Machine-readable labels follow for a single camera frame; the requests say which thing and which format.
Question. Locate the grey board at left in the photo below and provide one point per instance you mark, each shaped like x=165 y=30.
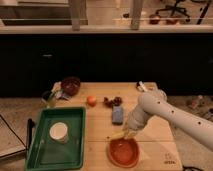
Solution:
x=11 y=145

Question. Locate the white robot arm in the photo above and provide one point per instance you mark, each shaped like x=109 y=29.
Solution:
x=154 y=103

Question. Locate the yellow banana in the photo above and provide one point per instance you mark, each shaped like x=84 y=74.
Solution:
x=115 y=136

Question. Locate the white paper cup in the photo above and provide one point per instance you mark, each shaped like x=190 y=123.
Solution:
x=59 y=132

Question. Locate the dark maroon bowl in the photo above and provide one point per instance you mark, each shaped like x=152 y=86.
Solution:
x=71 y=85

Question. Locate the orange fruit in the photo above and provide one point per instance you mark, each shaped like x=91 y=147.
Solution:
x=91 y=101

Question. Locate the green plastic tray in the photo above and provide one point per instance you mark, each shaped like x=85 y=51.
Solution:
x=45 y=154

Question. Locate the black office chair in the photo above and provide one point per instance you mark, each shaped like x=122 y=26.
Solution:
x=174 y=8

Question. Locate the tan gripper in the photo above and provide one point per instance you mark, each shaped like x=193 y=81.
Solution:
x=129 y=133

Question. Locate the clear glass with items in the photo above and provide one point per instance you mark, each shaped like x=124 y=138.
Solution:
x=50 y=98

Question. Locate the red oval bowl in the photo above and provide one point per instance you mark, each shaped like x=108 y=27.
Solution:
x=123 y=153

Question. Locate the dark grape bunch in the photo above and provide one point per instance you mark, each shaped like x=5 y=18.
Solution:
x=117 y=101

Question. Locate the blue sponge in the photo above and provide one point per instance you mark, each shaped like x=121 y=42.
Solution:
x=117 y=115

